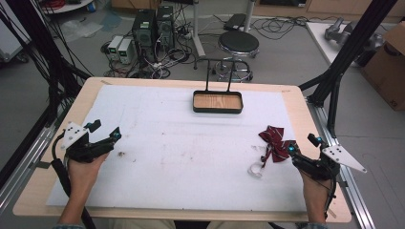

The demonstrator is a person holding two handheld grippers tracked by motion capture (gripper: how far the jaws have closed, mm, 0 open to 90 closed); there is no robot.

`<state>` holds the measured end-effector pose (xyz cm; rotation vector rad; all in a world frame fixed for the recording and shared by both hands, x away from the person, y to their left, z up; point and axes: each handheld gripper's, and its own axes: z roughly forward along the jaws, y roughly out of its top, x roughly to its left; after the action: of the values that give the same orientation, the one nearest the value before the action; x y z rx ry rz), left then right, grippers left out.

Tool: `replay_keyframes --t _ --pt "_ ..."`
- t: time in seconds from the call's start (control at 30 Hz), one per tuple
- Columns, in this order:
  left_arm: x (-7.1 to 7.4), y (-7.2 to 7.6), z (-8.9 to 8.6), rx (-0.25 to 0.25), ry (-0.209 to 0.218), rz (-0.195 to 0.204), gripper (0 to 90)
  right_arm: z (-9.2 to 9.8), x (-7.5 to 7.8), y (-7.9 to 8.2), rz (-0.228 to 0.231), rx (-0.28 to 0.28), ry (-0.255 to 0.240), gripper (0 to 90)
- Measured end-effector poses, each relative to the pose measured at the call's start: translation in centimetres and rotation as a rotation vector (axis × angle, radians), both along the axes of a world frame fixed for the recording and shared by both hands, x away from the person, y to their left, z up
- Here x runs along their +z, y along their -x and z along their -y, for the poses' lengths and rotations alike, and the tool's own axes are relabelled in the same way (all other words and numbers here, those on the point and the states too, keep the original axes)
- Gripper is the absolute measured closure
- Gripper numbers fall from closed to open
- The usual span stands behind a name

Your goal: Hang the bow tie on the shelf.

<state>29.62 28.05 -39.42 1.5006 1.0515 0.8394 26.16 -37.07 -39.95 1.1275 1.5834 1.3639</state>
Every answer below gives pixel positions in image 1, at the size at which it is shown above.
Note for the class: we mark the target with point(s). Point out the black tray stand with wooden base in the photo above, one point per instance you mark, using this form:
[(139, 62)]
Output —
[(218, 102)]

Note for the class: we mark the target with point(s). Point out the white desk leg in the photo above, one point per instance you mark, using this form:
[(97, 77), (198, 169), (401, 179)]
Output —
[(198, 31)]

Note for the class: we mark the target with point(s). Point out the large black computer tower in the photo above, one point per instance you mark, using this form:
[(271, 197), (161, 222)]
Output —
[(144, 31)]

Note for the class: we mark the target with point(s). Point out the dark red striped bow tie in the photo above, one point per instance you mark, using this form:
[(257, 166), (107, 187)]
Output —
[(275, 141)]

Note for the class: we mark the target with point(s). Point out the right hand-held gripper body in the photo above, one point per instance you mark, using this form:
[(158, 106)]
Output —
[(318, 168)]

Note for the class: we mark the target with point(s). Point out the small black computer tower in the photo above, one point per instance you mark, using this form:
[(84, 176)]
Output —
[(165, 27)]

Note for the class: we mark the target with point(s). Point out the black round stool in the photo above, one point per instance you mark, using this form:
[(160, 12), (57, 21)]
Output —
[(238, 43)]

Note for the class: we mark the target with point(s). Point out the person's right hand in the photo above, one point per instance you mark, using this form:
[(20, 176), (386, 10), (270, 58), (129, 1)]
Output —
[(316, 191)]

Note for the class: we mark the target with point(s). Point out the white platform board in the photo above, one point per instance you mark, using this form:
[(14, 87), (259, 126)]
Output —
[(321, 41)]

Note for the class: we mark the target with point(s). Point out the black metal frame post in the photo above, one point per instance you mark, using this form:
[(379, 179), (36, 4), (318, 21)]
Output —
[(350, 51)]

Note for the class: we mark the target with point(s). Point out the white foam mat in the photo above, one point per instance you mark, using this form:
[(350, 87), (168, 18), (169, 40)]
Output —
[(191, 159)]

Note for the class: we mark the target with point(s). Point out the white power supply unit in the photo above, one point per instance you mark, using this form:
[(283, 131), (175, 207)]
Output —
[(125, 51), (114, 47)]

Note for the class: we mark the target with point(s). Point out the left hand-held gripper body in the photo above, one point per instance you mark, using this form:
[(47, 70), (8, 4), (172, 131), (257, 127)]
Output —
[(78, 149)]

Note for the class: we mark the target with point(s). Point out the flat black box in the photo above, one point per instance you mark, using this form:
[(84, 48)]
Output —
[(235, 21)]

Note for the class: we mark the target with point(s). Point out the aluminium rail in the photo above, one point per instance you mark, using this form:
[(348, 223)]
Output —
[(28, 159), (353, 191)]

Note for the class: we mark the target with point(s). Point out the brown cardboard box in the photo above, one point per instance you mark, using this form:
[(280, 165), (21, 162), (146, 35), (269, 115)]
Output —
[(387, 70)]

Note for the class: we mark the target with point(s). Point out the person's left hand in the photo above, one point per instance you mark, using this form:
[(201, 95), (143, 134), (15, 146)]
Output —
[(81, 178)]

